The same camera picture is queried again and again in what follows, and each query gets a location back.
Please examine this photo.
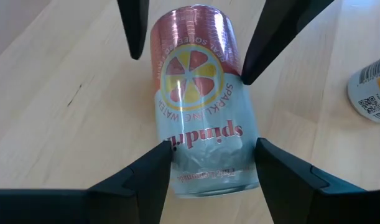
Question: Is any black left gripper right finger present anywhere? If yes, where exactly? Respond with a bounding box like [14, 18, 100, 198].
[254, 137, 380, 224]

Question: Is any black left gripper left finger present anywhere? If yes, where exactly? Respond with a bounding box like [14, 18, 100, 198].
[0, 140, 174, 224]

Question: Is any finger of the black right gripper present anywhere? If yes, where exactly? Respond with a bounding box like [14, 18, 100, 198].
[240, 0, 335, 86]
[116, 0, 150, 60]

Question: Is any pink white Spindrift can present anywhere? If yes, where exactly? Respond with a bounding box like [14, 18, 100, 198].
[149, 4, 261, 199]

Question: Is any white yellow Spindrift can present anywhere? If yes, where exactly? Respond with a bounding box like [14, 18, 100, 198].
[347, 55, 380, 124]

